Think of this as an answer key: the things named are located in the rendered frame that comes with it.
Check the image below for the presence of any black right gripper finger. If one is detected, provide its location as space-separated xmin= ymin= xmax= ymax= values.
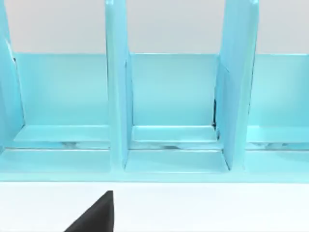
xmin=63 ymin=190 xmax=115 ymax=232

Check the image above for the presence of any light blue rack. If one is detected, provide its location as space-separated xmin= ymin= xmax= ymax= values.
xmin=0 ymin=0 xmax=309 ymax=184

